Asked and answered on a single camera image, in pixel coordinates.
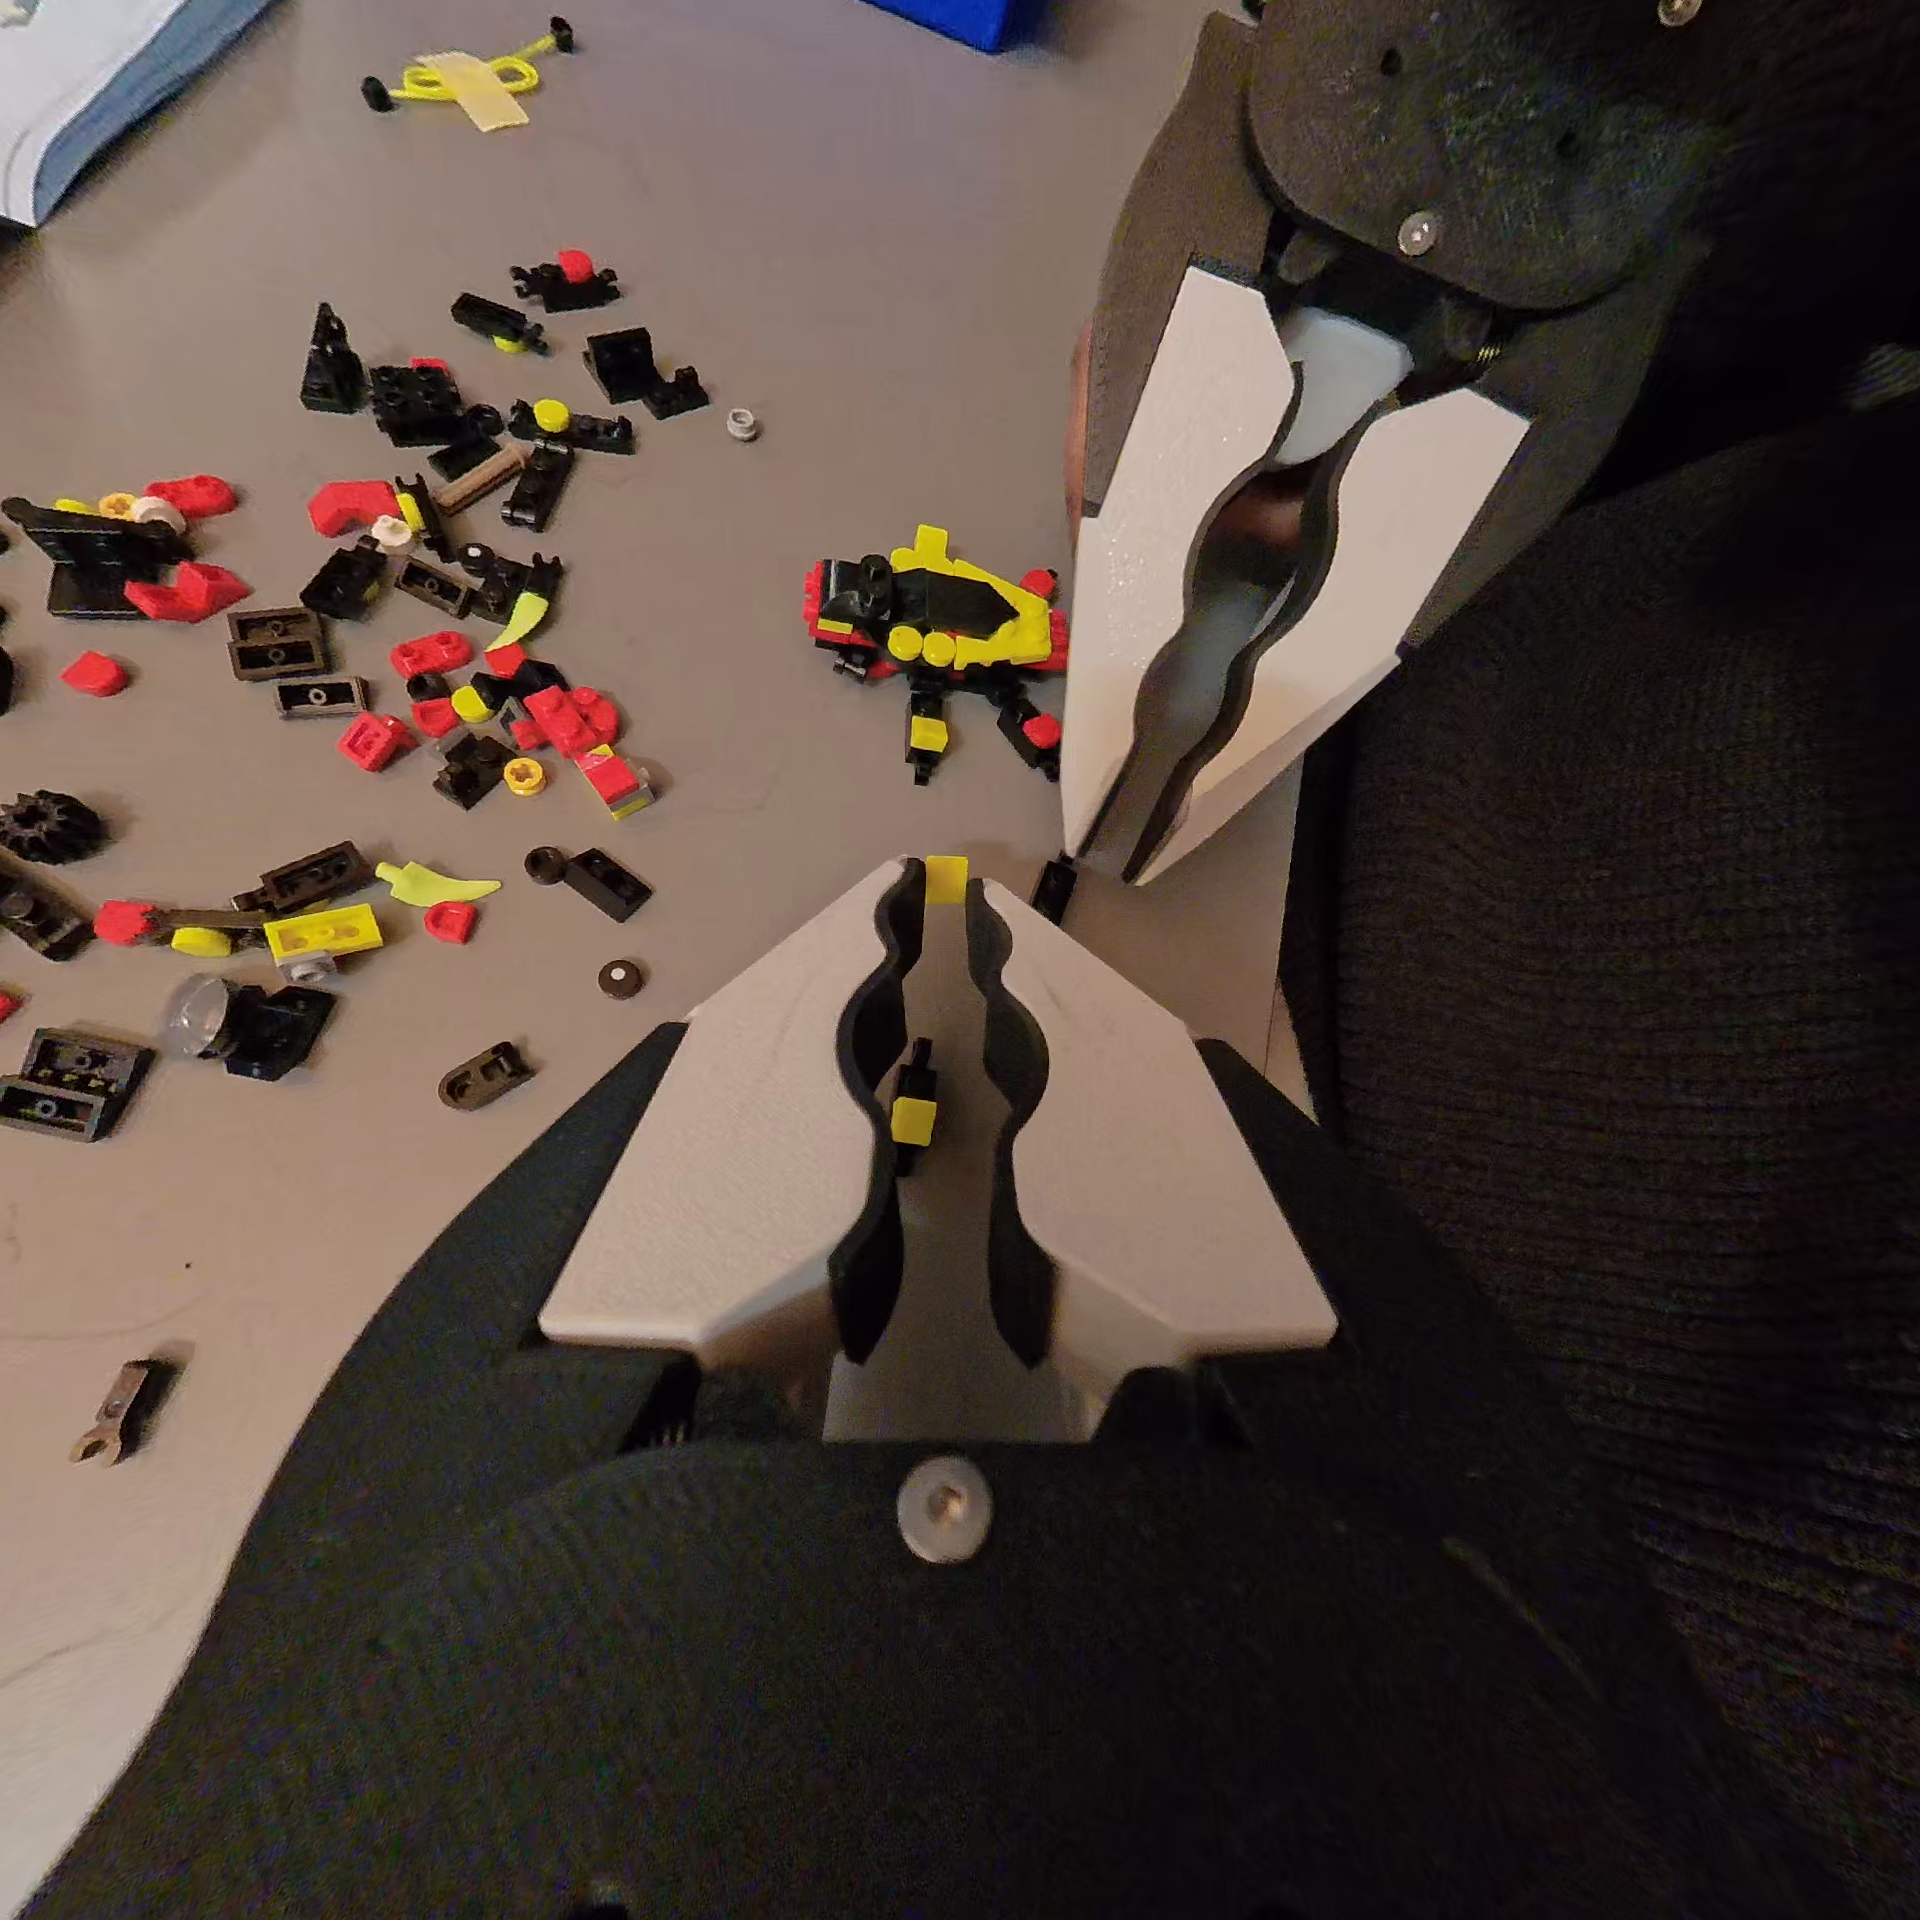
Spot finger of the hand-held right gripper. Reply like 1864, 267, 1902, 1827
1122, 390, 1536, 889
1055, 262, 1302, 869

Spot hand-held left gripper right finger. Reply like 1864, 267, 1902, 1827
963, 877, 1340, 1442

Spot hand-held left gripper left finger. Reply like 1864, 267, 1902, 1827
538, 854, 928, 1442

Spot partly built lego model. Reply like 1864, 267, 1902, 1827
807, 526, 1077, 789

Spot scattered loose lego pieces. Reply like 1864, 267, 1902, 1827
0, 246, 760, 1470

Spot lego instruction booklet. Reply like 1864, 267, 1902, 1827
0, 0, 284, 231

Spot blue plastic bin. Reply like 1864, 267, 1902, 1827
882, 0, 1064, 58

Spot lime lego string with tag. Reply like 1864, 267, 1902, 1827
358, 15, 579, 132

